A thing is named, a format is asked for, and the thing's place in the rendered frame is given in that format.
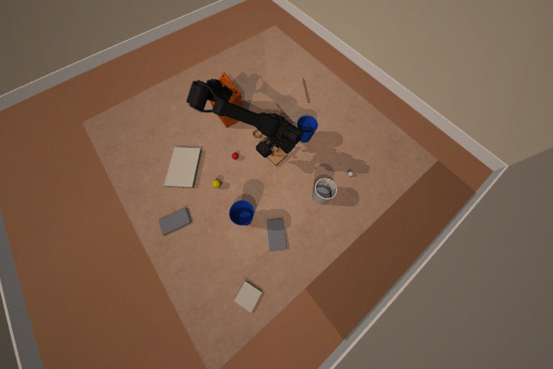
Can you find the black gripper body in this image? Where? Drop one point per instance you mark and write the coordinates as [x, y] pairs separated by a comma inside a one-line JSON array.
[[265, 149]]

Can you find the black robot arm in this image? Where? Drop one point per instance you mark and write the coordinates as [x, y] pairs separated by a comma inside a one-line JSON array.
[[270, 125]]

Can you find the grey open cylinder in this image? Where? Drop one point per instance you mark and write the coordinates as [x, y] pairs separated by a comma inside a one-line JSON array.
[[325, 189]]

